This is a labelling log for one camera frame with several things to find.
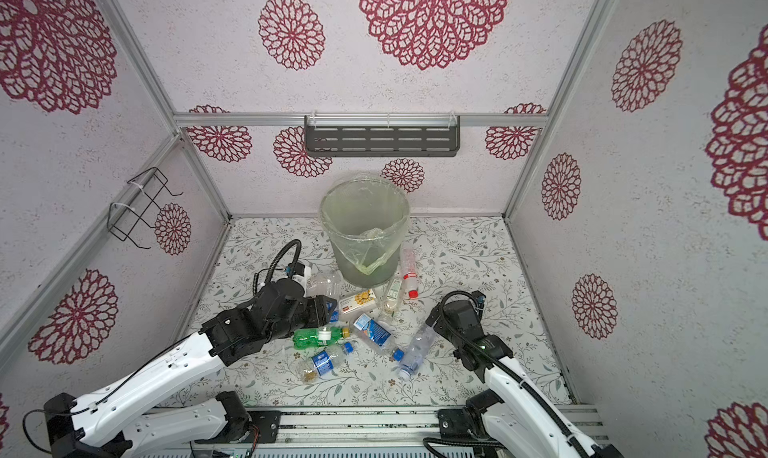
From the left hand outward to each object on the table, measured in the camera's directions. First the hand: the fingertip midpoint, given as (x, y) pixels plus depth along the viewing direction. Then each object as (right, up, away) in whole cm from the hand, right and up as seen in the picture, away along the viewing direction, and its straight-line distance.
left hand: (328, 308), depth 74 cm
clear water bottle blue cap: (+24, -15, +13) cm, 31 cm away
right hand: (+30, -4, +9) cm, 32 cm away
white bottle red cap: (+22, +7, +26) cm, 35 cm away
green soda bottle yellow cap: (-7, -10, +10) cm, 16 cm away
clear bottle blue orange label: (+12, -9, +10) cm, 18 cm away
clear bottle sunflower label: (+6, -2, +16) cm, 17 cm away
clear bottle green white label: (+17, -2, +19) cm, 25 cm away
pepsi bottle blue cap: (-2, -16, +6) cm, 17 cm away
